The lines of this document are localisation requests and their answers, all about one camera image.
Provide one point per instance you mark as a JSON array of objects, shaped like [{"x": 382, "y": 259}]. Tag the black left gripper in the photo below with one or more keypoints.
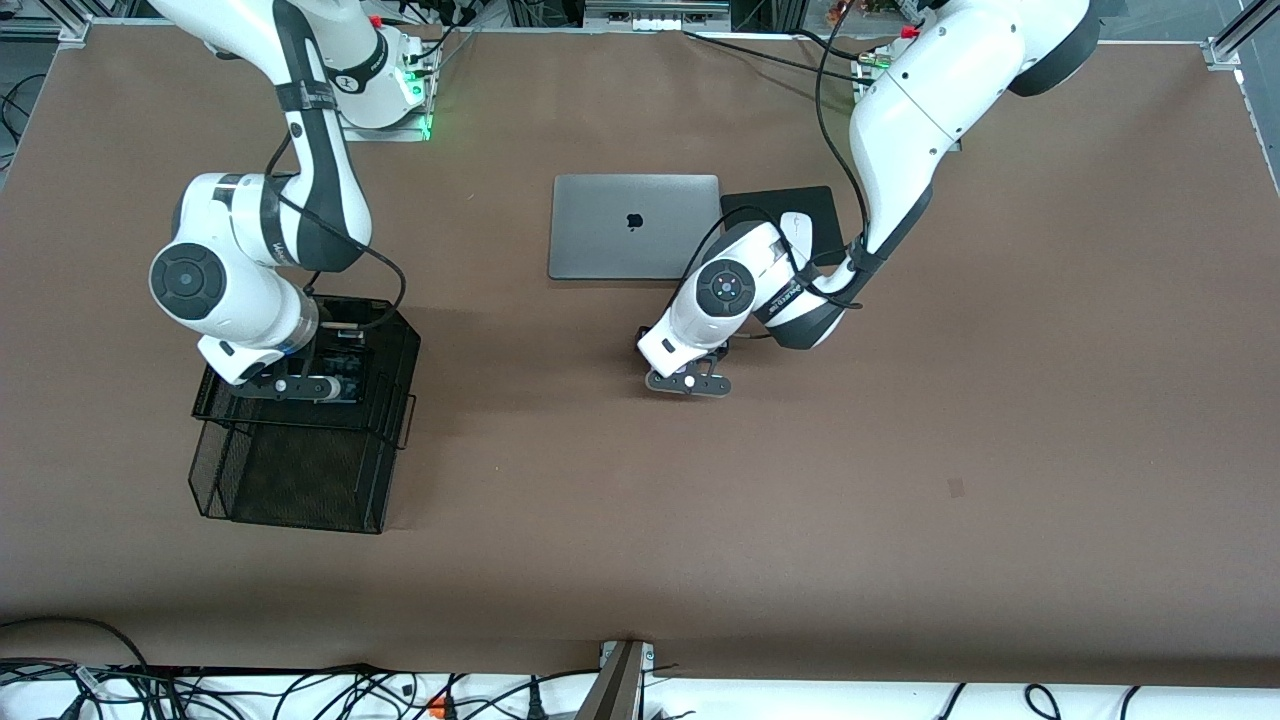
[{"x": 722, "y": 352}]

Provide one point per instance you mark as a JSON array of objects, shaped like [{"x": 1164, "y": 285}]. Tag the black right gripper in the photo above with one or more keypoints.
[{"x": 338, "y": 352}]

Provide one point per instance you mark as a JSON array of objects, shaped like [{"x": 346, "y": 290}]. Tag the long black phone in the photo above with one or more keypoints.
[{"x": 350, "y": 370}]

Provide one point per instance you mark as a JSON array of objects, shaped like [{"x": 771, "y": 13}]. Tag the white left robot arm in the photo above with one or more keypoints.
[{"x": 920, "y": 100}]

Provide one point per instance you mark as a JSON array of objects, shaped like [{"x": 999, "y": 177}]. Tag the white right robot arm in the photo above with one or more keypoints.
[{"x": 230, "y": 290}]

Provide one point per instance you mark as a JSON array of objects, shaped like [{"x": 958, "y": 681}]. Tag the black mesh two-tier tray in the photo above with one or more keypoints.
[{"x": 300, "y": 450}]

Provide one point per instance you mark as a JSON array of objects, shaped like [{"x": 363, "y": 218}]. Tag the silver closed laptop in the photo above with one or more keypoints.
[{"x": 620, "y": 240}]

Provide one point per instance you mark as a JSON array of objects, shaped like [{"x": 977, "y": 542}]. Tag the white computer mouse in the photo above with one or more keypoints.
[{"x": 797, "y": 218}]

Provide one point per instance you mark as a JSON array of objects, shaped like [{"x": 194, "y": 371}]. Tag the black mouse pad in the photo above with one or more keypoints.
[{"x": 825, "y": 205}]

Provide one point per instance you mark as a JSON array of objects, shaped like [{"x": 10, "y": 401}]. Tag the grey power strip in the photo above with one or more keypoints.
[{"x": 655, "y": 20}]

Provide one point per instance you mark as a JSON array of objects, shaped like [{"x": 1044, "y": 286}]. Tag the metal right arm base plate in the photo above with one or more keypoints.
[{"x": 425, "y": 125}]

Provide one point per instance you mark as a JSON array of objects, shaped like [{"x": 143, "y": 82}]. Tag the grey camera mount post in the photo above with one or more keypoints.
[{"x": 620, "y": 690}]

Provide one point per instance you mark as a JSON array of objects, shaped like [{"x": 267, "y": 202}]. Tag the aluminium frame rail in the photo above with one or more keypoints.
[
  {"x": 1222, "y": 52},
  {"x": 75, "y": 30}
]

